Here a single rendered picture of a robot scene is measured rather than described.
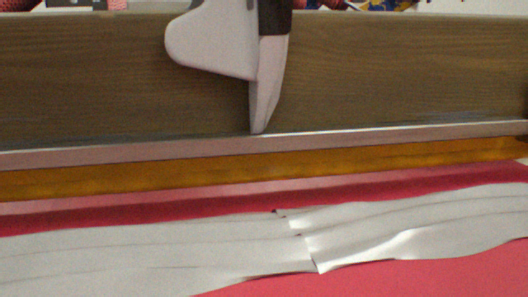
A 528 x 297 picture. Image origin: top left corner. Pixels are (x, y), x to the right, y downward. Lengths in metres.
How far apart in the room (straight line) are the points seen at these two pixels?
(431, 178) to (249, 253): 0.17
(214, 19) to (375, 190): 0.14
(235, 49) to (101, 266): 0.12
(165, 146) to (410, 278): 0.13
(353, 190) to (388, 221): 0.07
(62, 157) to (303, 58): 0.14
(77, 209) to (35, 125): 0.05
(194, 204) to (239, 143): 0.05
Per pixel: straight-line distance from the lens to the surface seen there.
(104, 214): 0.28
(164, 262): 0.21
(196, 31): 0.25
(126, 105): 0.27
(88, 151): 0.26
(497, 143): 0.38
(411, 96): 0.32
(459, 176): 0.36
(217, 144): 0.26
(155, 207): 0.28
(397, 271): 0.22
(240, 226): 0.24
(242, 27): 0.25
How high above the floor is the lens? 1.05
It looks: 14 degrees down
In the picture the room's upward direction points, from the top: straight up
